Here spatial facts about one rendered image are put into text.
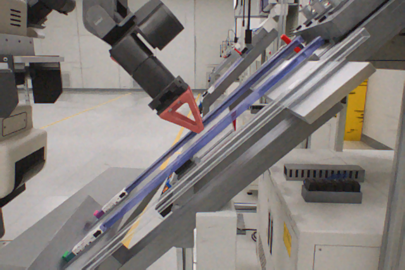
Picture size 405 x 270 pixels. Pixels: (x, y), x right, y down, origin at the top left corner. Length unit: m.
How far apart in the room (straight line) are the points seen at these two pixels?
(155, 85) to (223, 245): 0.28
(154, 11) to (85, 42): 9.83
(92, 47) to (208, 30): 3.64
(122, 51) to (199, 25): 9.05
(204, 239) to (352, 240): 0.49
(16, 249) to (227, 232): 0.56
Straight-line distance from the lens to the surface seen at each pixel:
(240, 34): 5.40
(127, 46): 0.53
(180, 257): 0.80
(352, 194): 1.00
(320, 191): 0.97
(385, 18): 0.77
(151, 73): 0.52
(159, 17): 0.52
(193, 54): 9.52
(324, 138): 2.34
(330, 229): 0.85
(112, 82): 10.08
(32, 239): 0.90
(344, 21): 0.78
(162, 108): 0.51
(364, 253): 0.91
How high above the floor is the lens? 1.04
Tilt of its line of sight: 12 degrees down
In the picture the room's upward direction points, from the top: straight up
